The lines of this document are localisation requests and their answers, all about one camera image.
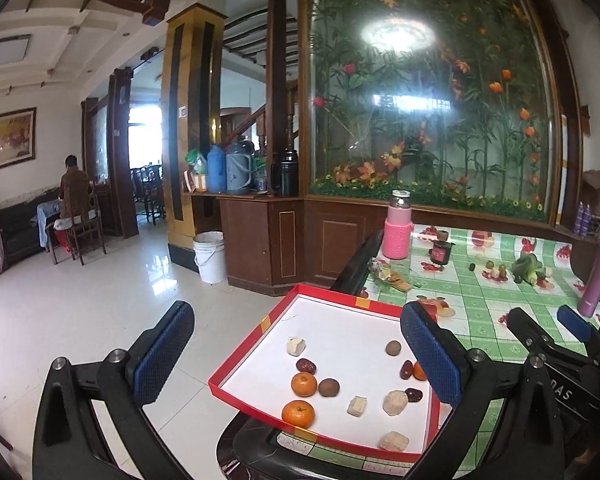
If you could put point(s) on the dark red date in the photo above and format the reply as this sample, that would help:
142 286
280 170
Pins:
306 365
406 369
413 394

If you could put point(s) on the glass case with artificial plants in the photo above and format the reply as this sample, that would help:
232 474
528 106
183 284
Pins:
430 90

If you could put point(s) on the corn cob with green husk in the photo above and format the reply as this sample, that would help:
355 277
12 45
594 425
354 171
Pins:
527 267

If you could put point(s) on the bottle with pink knit sleeve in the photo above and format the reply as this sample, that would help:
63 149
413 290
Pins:
397 232

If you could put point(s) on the wooden ceiling ornament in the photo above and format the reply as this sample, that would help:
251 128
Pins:
147 0

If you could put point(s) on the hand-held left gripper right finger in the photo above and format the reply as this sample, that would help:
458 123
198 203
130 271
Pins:
430 355

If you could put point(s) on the yellow and black pillar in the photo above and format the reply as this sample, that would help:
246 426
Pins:
192 110

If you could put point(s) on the dark dining chairs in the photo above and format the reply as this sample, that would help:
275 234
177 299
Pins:
147 190

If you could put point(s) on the wooden staircase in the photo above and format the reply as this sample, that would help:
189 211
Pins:
250 120

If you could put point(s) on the black thermos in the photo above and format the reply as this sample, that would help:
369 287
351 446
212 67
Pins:
288 172

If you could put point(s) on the small orange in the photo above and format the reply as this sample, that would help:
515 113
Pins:
418 371
304 384
298 413

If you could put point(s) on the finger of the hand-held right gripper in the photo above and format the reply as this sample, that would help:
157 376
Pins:
530 332
575 321

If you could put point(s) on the red tray with white inside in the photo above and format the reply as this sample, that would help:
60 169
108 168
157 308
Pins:
340 325

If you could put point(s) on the brown jar lid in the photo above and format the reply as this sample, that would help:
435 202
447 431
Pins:
442 235

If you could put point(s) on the white candy cube top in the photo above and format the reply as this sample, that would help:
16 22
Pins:
296 346

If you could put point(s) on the brown kiwi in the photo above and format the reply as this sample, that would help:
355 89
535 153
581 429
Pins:
393 347

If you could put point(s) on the white plastic bucket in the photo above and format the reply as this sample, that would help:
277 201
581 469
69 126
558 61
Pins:
210 256

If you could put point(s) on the beige cookie piece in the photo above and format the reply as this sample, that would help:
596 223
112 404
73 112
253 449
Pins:
394 441
395 402

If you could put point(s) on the wooden cabinet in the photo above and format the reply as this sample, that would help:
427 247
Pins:
280 240

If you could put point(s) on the white candy cube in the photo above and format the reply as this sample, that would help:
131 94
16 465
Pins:
357 405
296 346

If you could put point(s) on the framed wall painting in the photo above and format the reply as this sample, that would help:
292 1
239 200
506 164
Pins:
7 140

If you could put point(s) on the grey thermos jug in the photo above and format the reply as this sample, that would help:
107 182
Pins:
240 167

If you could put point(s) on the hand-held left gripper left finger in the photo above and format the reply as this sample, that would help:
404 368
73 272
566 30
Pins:
162 355

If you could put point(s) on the dark jar with red label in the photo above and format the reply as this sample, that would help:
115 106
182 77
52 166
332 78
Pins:
441 252

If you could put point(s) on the green packet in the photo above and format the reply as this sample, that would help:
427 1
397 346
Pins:
197 160

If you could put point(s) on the brown round nut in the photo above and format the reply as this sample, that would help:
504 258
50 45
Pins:
328 387

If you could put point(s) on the purple bottles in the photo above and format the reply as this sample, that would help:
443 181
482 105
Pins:
582 217

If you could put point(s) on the dark sofa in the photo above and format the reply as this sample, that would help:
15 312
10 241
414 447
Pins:
20 230

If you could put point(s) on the wooden chair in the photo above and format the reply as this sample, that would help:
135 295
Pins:
82 232

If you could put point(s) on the blue thermos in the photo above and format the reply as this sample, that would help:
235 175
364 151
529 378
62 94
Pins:
216 170

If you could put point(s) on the square ceiling light panel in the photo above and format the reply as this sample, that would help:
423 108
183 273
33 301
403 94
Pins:
5 50

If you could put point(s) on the tall purple bottle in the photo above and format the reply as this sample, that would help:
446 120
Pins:
597 280

